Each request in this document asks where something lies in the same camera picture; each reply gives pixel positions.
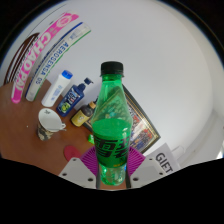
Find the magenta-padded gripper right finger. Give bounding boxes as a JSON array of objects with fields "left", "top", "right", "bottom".
[{"left": 125, "top": 146, "right": 168, "bottom": 188}]

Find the framed group picture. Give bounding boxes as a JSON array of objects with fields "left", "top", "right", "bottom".
[{"left": 83, "top": 83, "right": 162, "bottom": 155}]

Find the green plastic drink bottle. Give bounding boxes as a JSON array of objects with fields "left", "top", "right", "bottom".
[{"left": 90, "top": 61, "right": 134, "bottom": 187}]

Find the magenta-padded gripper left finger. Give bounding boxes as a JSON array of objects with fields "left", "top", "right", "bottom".
[{"left": 58, "top": 146, "right": 99, "bottom": 190}]

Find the flat round red coaster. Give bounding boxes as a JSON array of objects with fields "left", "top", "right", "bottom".
[{"left": 63, "top": 144, "right": 83, "bottom": 163}]

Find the pink shuttlecock tube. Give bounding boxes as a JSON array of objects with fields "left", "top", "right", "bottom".
[{"left": 10, "top": 12, "right": 80, "bottom": 104}]

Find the white patterned mug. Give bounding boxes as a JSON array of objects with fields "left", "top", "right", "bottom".
[{"left": 36, "top": 107, "right": 67, "bottom": 142}]

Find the dark blue pump bottle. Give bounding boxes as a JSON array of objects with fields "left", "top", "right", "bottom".
[{"left": 55, "top": 77, "right": 94, "bottom": 118}]

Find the amber pump bottle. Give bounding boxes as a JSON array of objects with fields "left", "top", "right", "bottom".
[{"left": 70, "top": 99, "right": 98, "bottom": 128}]

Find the small green packet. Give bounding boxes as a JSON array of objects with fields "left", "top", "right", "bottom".
[{"left": 87, "top": 133, "right": 96, "bottom": 145}]

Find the white bottle with blue cap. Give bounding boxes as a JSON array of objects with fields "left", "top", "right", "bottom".
[{"left": 41, "top": 69, "right": 74, "bottom": 108}]

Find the white green-blue shuttlecock tube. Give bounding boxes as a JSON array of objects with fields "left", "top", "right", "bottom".
[{"left": 25, "top": 21, "right": 92, "bottom": 102}]

